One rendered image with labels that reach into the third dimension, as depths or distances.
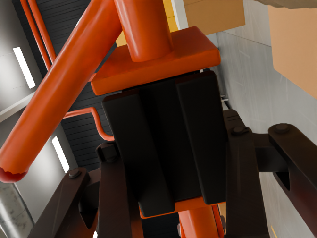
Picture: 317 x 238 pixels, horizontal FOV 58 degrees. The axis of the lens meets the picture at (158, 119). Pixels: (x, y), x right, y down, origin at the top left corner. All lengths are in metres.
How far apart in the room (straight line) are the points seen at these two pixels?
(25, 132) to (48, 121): 0.02
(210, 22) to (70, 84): 1.75
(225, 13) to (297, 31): 1.60
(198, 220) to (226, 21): 1.77
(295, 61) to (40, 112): 0.25
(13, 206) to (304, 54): 6.33
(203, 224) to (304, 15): 0.20
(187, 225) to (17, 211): 6.38
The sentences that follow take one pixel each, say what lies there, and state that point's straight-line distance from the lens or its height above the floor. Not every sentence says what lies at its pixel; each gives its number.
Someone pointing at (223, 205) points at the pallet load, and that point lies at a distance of 7.44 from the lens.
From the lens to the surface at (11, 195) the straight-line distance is 6.41.
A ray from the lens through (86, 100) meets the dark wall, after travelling 11.49.
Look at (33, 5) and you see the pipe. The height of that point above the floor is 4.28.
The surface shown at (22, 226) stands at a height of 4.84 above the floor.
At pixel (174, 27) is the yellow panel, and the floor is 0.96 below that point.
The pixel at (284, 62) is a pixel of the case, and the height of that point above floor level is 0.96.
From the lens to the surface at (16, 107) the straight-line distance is 9.23.
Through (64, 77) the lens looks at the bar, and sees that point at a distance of 0.17.
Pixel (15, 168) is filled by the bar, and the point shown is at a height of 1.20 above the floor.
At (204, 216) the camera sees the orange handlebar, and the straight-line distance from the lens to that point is 0.19.
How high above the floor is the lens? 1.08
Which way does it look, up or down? 6 degrees up
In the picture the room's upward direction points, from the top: 103 degrees counter-clockwise
